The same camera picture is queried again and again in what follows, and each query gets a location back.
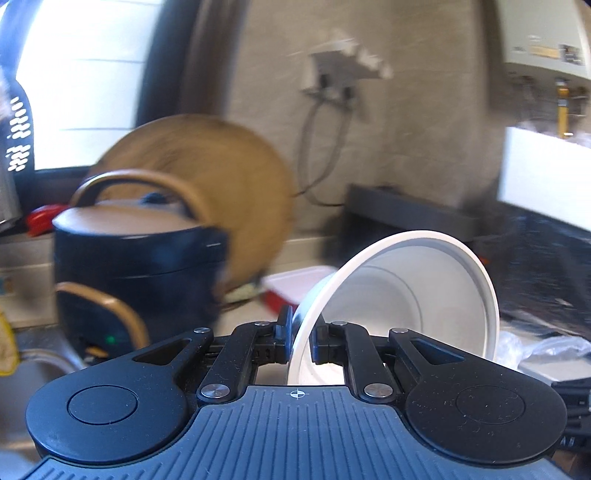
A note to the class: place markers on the white paper bowl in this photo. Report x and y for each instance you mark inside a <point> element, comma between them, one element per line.
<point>424,281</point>

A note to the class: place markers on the red white plastic container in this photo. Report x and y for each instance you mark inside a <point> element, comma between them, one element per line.
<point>289,288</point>

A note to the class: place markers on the dark blue rice cooker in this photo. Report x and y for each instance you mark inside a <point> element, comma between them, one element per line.
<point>137,260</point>

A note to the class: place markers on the red object by window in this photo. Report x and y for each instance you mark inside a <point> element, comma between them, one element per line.
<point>39,221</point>

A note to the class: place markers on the black countertop appliance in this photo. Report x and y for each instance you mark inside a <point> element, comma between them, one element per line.
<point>371,214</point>

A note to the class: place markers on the round wooden cutting board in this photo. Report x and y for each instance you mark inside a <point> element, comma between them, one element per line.
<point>246,185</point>

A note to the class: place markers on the white water heater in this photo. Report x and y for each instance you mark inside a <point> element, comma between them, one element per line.
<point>544,41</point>

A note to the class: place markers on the crumpled clear plastic bag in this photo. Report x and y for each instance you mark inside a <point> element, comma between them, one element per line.
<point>549,358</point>

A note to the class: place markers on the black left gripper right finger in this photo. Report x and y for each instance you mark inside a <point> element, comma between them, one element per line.
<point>350,347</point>

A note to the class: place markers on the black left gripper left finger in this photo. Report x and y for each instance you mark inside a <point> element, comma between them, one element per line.
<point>249,346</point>

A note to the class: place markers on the white range hood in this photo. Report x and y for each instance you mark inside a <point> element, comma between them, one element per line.
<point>546,175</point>

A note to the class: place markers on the window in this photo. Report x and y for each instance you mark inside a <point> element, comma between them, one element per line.
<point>81,67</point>

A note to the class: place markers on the white wall power outlet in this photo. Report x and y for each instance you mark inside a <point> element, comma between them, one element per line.
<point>338,64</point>

